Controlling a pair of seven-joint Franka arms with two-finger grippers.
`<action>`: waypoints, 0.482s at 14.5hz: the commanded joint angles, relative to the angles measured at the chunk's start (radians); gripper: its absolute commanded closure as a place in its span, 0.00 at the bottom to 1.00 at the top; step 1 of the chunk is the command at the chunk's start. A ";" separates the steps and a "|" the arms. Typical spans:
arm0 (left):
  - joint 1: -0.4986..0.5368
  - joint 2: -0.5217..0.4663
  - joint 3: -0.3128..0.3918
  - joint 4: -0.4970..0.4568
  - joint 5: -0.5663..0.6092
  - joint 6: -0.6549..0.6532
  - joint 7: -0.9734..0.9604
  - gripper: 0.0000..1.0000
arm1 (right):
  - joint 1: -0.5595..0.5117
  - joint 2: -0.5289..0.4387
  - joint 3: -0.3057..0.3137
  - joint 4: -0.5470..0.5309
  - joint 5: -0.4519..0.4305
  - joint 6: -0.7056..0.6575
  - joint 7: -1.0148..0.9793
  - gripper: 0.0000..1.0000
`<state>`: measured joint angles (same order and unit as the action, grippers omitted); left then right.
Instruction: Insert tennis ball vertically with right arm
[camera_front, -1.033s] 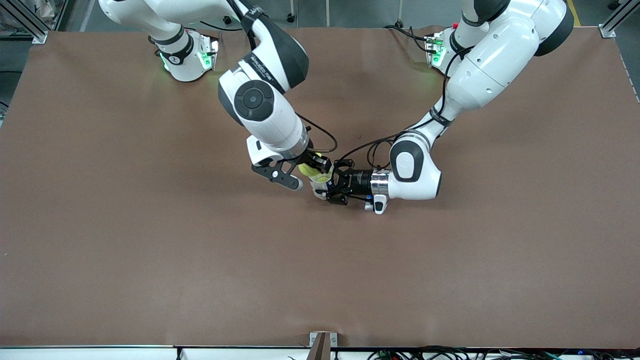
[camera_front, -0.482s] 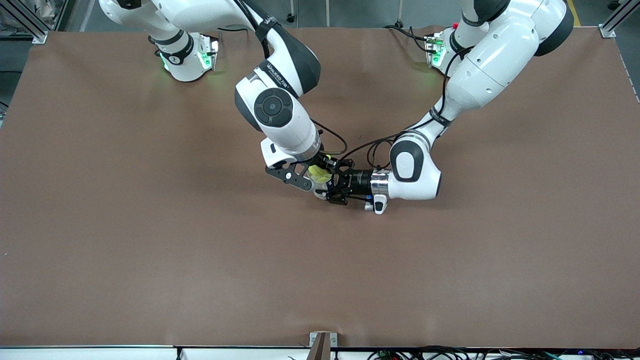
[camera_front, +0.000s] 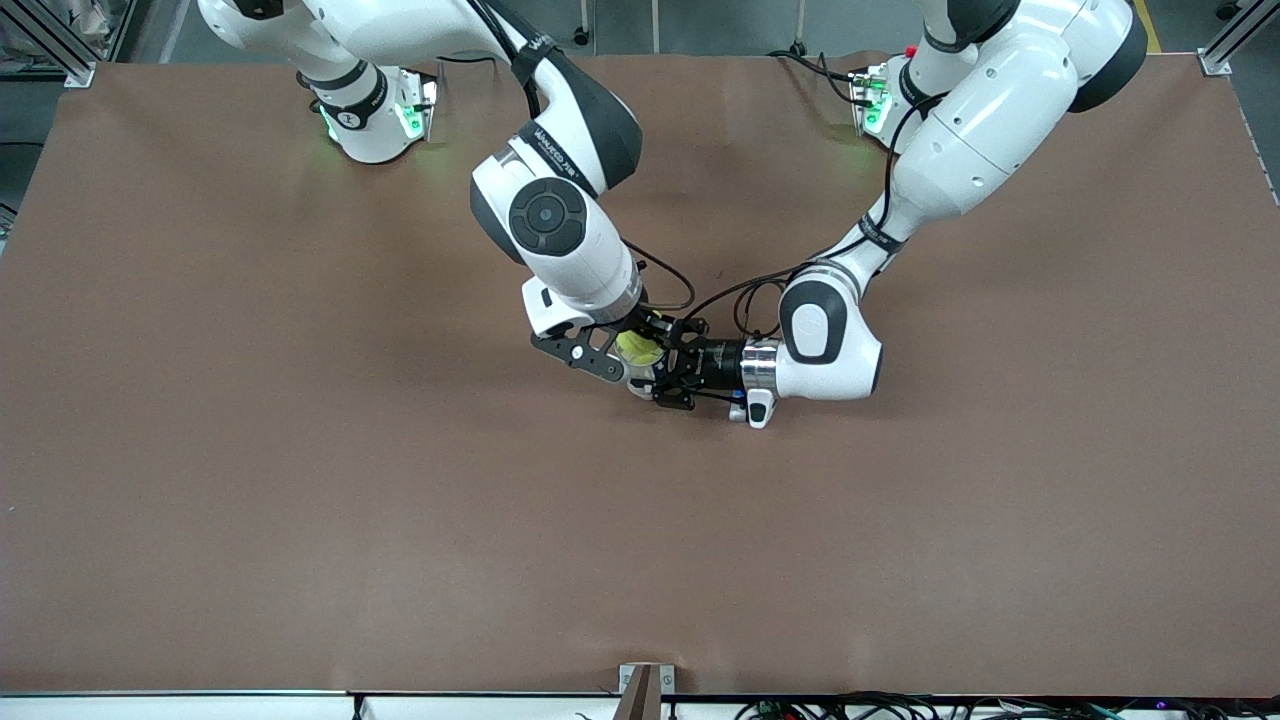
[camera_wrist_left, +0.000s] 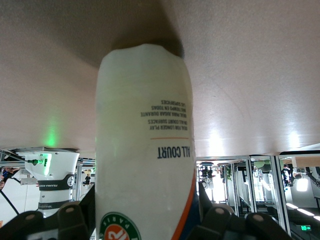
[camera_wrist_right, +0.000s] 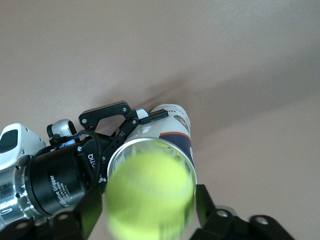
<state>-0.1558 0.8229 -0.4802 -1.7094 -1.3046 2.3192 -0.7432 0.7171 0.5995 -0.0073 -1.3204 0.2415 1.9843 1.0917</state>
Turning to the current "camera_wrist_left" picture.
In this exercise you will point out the person in blue shirt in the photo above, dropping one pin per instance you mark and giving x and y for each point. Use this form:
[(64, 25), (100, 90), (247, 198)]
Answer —
[(10, 172)]

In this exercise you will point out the aluminium frame workcell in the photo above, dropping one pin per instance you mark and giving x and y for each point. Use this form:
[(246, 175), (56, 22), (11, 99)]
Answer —
[(277, 187)]

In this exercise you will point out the green exit sign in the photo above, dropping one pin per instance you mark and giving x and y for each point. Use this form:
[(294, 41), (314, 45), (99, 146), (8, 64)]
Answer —
[(306, 227)]

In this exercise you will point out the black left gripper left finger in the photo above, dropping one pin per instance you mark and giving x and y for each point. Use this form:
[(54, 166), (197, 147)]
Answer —
[(70, 225)]

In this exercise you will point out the white blue tennis ball can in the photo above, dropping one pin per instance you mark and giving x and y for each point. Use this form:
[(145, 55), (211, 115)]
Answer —
[(140, 125)]

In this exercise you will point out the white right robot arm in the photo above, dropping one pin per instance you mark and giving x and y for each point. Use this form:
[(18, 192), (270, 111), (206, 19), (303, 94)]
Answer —
[(55, 170)]

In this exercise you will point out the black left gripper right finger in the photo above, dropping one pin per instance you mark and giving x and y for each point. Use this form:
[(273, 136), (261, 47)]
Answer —
[(225, 225)]

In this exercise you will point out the large table cover mat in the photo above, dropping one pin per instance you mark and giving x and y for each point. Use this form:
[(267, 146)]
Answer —
[(50, 75)]

